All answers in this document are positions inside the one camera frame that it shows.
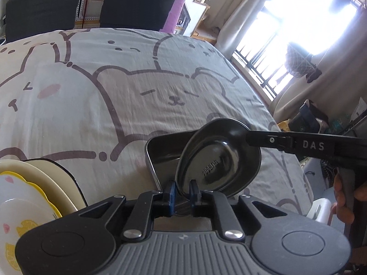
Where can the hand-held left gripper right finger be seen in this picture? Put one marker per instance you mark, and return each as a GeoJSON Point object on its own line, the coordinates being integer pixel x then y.
{"type": "Point", "coordinates": [192, 199]}

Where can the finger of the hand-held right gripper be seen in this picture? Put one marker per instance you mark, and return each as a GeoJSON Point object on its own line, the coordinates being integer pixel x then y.
{"type": "Point", "coordinates": [269, 140]}

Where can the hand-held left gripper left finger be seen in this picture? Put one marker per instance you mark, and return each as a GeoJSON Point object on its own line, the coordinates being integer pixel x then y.
{"type": "Point", "coordinates": [172, 199]}

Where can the square steel container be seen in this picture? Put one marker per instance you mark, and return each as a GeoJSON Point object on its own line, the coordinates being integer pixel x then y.
{"type": "Point", "coordinates": [163, 154]}

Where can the oval steel bowl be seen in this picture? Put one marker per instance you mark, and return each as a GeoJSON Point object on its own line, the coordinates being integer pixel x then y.
{"type": "Point", "coordinates": [218, 160]}

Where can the white square plate dark rim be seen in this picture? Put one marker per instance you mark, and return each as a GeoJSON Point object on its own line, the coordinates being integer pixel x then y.
{"type": "Point", "coordinates": [75, 192]}

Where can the cream plate with dark rim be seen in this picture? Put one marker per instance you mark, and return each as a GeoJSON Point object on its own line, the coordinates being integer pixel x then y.
{"type": "Point", "coordinates": [54, 186]}

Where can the yellow rim floral bowl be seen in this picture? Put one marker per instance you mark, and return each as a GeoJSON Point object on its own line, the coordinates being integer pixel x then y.
{"type": "Point", "coordinates": [14, 206]}

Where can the person's right hand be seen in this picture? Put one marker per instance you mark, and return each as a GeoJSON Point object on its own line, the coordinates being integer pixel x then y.
{"type": "Point", "coordinates": [339, 212]}

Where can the yellow bag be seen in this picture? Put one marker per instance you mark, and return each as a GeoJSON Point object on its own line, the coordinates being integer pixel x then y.
{"type": "Point", "coordinates": [283, 126]}

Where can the dark bag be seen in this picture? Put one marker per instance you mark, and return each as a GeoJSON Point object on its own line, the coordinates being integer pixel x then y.
{"type": "Point", "coordinates": [306, 120]}

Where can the black balcony railing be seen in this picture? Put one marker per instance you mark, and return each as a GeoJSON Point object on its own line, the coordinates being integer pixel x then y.
{"type": "Point", "coordinates": [258, 71]}

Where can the beige curtain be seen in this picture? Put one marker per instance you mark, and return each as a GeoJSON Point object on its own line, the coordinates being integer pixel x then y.
{"type": "Point", "coordinates": [329, 86]}
{"type": "Point", "coordinates": [238, 28]}

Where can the hanging net bag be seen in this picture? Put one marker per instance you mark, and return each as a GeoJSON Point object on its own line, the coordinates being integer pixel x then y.
{"type": "Point", "coordinates": [301, 63]}

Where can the bear print tablecloth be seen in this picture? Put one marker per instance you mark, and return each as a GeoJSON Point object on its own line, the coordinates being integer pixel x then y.
{"type": "Point", "coordinates": [143, 91]}

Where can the wooden staircase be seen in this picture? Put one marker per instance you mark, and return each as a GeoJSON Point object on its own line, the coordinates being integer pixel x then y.
{"type": "Point", "coordinates": [206, 33]}

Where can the dark grey chair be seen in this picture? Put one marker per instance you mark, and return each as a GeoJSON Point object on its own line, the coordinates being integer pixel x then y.
{"type": "Point", "coordinates": [43, 11]}
{"type": "Point", "coordinates": [134, 8]}

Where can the white perforated board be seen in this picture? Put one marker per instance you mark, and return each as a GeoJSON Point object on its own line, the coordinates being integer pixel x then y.
{"type": "Point", "coordinates": [93, 4]}

